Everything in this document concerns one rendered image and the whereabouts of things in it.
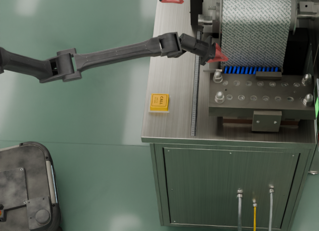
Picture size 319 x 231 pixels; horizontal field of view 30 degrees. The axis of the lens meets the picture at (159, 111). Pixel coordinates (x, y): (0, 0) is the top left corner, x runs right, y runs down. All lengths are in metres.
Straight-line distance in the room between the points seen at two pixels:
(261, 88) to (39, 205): 1.25
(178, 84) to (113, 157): 1.00
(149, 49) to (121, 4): 1.92
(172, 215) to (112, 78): 1.11
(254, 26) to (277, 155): 0.53
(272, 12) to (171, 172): 0.81
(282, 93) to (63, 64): 0.80
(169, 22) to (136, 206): 1.02
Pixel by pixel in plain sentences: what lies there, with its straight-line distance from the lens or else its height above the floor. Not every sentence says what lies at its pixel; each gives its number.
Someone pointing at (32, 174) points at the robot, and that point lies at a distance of 3.05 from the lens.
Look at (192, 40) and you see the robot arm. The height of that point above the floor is 1.18.
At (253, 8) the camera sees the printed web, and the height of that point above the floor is 1.31.
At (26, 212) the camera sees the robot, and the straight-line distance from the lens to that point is 2.96.
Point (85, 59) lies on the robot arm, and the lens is 2.13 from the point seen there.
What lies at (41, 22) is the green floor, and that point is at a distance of 4.04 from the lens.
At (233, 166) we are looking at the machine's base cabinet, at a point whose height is 0.70.
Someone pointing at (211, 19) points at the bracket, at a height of 1.19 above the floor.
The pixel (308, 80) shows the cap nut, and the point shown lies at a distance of 2.26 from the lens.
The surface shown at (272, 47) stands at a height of 1.14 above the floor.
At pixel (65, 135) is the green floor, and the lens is 3.43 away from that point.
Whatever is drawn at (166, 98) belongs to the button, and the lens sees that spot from 2.34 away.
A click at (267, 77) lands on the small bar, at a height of 1.04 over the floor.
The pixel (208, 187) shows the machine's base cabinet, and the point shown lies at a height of 0.51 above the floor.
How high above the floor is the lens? 2.80
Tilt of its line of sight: 54 degrees down
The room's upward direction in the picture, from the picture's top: 6 degrees counter-clockwise
